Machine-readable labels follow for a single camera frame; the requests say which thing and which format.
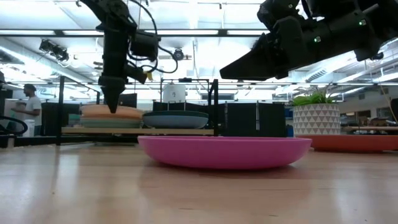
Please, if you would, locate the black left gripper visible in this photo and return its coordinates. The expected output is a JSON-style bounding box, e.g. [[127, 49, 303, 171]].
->
[[98, 29, 147, 114]]

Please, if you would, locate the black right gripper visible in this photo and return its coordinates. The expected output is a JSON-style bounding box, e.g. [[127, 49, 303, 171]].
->
[[220, 0, 312, 80]]

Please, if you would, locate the peach plate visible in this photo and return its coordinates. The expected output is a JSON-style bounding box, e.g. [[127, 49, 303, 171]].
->
[[80, 104, 146, 121]]

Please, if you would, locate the teal plate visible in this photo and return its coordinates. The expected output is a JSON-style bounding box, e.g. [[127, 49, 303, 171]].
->
[[80, 119, 143, 129]]

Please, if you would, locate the tan plate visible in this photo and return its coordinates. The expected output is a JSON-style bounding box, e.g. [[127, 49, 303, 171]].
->
[[80, 116, 144, 123]]

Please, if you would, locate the dark green plate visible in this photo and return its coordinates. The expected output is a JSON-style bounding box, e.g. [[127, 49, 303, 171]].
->
[[143, 110, 210, 119]]

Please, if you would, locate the blue plate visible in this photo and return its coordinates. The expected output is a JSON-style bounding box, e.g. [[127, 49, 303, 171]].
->
[[142, 115, 210, 129]]

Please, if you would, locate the black monitor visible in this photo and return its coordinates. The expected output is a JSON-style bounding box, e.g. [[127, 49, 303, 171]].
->
[[118, 92, 138, 109]]

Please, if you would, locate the black cabinet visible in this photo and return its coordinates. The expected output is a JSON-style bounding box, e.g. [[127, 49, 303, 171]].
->
[[217, 101, 287, 138]]

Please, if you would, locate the white cylindrical container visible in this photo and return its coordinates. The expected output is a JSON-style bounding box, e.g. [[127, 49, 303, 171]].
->
[[162, 83, 187, 104]]

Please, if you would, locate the green succulent plant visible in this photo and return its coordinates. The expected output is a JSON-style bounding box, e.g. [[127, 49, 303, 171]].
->
[[290, 83, 338, 106]]

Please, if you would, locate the black ceiling fixture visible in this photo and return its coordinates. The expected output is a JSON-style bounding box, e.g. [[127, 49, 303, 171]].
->
[[39, 39, 70, 62]]

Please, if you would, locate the person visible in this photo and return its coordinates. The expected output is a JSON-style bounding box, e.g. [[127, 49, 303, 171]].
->
[[11, 83, 43, 138]]

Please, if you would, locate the white patterned plant pot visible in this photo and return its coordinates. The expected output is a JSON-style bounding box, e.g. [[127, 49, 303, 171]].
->
[[293, 103, 341, 137]]

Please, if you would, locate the pink plate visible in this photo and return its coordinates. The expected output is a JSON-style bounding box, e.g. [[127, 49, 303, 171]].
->
[[137, 135, 313, 170]]

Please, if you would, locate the orange-red plate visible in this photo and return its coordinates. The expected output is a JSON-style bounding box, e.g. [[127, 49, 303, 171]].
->
[[298, 134, 398, 153]]

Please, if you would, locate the wooden background table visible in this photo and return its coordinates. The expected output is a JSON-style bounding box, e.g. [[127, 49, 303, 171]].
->
[[341, 125, 398, 131]]

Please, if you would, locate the wooden shelf with black frame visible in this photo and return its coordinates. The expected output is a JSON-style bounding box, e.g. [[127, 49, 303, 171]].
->
[[55, 75, 220, 146]]

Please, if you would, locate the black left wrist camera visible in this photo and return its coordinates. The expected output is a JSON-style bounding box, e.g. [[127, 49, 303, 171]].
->
[[129, 30, 160, 62]]

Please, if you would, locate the black overhead camera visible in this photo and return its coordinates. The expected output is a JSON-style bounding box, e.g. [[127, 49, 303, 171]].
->
[[172, 47, 187, 62]]

